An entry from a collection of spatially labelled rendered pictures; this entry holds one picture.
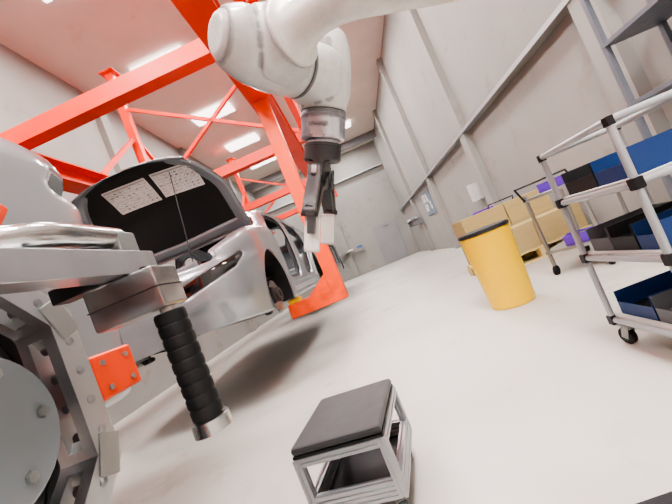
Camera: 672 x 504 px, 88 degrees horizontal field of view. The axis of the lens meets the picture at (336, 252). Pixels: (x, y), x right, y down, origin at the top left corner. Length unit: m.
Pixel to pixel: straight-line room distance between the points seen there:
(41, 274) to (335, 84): 0.54
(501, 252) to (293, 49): 2.76
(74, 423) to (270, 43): 0.60
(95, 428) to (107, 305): 0.23
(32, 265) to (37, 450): 0.15
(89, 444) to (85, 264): 0.31
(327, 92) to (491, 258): 2.62
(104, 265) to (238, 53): 0.35
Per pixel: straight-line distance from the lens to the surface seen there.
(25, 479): 0.39
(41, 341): 0.66
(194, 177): 3.76
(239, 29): 0.59
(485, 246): 3.14
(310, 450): 1.38
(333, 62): 0.71
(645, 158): 1.71
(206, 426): 0.45
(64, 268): 0.40
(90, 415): 0.64
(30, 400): 0.40
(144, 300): 0.44
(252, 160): 6.74
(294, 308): 3.99
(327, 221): 0.79
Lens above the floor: 0.87
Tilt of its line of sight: 2 degrees up
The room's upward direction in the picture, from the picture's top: 22 degrees counter-clockwise
